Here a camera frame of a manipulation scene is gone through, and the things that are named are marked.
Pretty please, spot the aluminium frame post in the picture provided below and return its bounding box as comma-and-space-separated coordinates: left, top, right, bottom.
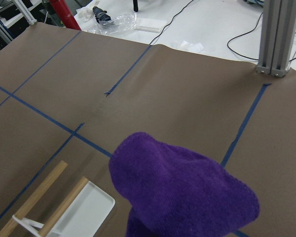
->
257, 0, 296, 78

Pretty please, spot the left wooden rack bar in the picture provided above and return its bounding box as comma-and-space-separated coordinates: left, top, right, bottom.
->
0, 160, 68, 237

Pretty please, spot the white towel rack base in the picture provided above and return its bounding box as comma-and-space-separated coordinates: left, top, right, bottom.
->
12, 180, 115, 237

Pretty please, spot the black cable on table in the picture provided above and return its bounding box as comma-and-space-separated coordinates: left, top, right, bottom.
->
148, 0, 296, 72

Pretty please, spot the red cylinder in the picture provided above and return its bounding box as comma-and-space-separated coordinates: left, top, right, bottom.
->
49, 0, 81, 31

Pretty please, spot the purple towel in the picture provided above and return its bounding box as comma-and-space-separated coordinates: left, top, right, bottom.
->
109, 132, 260, 237

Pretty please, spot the clear plastic bag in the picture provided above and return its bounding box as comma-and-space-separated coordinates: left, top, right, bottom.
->
88, 13, 137, 35

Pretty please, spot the right wooden rack bar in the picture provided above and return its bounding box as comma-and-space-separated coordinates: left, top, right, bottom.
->
38, 177, 88, 237

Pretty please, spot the wooden rack bar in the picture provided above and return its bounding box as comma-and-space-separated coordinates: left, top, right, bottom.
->
0, 160, 68, 237
38, 177, 88, 237

